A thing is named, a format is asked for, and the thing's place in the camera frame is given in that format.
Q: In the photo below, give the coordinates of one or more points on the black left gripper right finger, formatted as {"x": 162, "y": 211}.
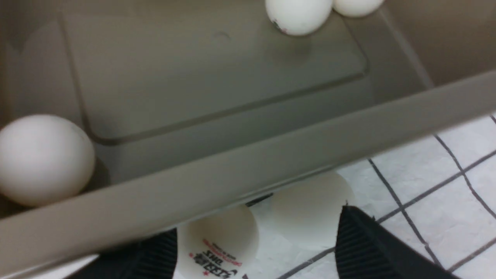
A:
{"x": 366, "y": 250}

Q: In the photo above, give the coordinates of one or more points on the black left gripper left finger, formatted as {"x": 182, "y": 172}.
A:
{"x": 152, "y": 258}

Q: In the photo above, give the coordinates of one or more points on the white ping-pong ball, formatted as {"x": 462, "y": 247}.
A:
{"x": 356, "y": 8}
{"x": 298, "y": 17}
{"x": 307, "y": 214}
{"x": 220, "y": 246}
{"x": 44, "y": 159}

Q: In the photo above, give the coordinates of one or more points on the white checkered table cloth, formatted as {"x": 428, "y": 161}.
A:
{"x": 437, "y": 195}

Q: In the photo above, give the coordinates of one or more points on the olive plastic storage bin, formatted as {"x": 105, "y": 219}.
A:
{"x": 196, "y": 105}

